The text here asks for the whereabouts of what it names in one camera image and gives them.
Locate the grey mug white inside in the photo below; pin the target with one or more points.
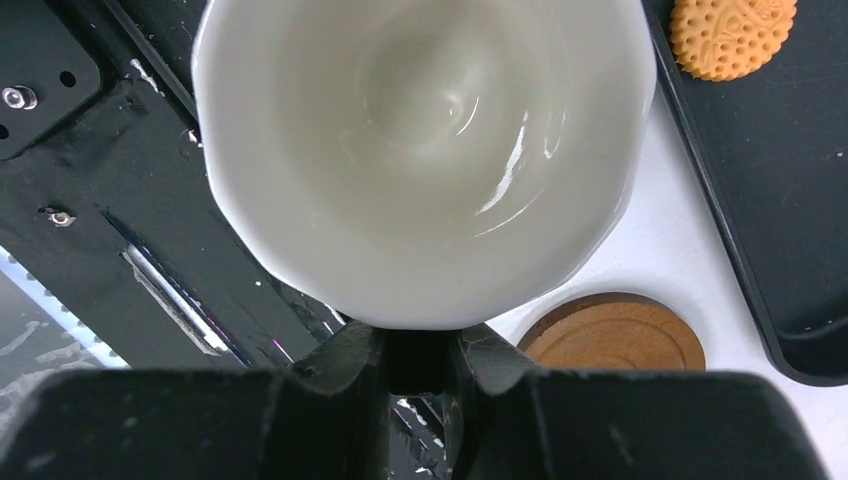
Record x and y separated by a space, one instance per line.
422 166

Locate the brown wooden coaster right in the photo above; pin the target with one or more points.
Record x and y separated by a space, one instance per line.
613 331

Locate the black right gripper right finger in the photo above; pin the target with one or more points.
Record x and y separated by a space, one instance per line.
510 418

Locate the black rectangular tray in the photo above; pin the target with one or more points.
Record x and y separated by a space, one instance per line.
770 150

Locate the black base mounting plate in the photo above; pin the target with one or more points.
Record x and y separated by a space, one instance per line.
105 198

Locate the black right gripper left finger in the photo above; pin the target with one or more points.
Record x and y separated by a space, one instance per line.
323 418

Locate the round tan biscuit lower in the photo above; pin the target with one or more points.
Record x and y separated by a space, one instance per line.
722 40

